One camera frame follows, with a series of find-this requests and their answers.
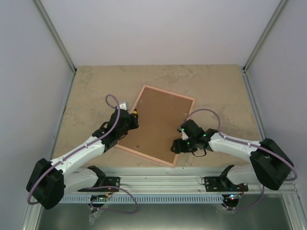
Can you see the left circuit board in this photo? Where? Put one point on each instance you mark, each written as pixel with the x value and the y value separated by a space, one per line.
pixel 100 198

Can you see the aluminium rail beam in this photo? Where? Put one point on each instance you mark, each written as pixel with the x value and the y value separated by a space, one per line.
pixel 163 180

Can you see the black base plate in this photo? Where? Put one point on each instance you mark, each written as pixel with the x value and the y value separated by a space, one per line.
pixel 218 184
pixel 106 184

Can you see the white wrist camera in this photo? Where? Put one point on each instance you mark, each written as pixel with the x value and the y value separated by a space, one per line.
pixel 123 106
pixel 184 135

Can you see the left aluminium corner post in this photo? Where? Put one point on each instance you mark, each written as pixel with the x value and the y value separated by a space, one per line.
pixel 47 20

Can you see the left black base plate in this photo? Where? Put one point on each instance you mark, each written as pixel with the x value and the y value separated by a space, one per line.
pixel 106 184

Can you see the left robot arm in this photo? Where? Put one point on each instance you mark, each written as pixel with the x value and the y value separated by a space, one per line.
pixel 51 180

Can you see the pink picture frame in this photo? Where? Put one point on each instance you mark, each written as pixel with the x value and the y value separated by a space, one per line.
pixel 172 164

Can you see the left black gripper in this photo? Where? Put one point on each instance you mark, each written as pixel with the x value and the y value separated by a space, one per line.
pixel 134 121

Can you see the circuit board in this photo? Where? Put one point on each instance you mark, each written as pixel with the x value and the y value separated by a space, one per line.
pixel 100 198
pixel 235 196

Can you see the brown frame backing board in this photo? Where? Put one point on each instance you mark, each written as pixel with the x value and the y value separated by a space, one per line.
pixel 160 124

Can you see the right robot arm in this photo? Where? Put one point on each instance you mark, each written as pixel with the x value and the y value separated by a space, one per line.
pixel 268 164

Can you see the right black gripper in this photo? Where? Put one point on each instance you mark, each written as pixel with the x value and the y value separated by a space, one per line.
pixel 180 147

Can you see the aluminium corner post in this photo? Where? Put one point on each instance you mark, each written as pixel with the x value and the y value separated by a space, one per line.
pixel 47 20
pixel 266 32

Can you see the grey slotted cable duct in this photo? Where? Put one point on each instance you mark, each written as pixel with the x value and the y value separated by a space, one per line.
pixel 147 199

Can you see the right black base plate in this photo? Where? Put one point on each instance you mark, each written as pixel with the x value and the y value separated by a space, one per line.
pixel 218 184

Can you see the right circuit board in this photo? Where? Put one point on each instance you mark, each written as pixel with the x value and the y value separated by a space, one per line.
pixel 235 196

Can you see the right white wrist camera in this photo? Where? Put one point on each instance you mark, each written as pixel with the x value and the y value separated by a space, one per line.
pixel 184 135

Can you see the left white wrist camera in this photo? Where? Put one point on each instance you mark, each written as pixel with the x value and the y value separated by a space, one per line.
pixel 123 106

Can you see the right aluminium corner post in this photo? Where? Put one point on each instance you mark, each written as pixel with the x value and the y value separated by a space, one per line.
pixel 266 32

